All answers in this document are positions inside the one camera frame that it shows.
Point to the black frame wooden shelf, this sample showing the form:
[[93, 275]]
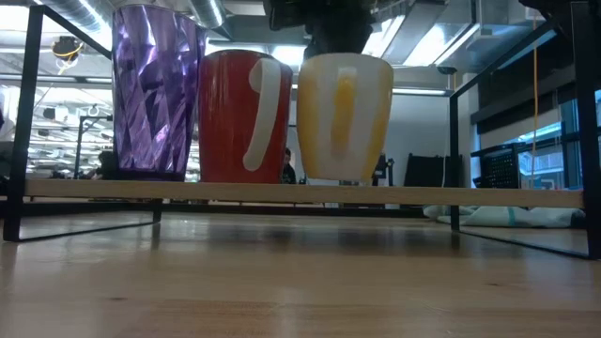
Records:
[[282, 193]]

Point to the ceiling-mounted black camera device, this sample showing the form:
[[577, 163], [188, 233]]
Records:
[[67, 47]]

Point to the yellow and white mug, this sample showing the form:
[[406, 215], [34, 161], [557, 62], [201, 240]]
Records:
[[361, 94]]

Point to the person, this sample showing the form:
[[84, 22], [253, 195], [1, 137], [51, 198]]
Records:
[[288, 173], [107, 166]]

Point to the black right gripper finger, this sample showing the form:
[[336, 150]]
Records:
[[357, 41], [321, 42]]

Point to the purple faceted plastic cup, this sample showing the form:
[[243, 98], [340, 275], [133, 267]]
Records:
[[155, 94]]

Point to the teal and white cloth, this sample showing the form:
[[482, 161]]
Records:
[[497, 217]]

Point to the dome security camera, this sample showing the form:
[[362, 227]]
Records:
[[446, 70]]

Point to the black chair back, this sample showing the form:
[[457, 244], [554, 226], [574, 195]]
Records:
[[425, 171]]

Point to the black metal rig frame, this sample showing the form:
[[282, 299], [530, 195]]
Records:
[[77, 150]]

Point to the black perforated crate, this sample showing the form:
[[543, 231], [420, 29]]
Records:
[[500, 166]]

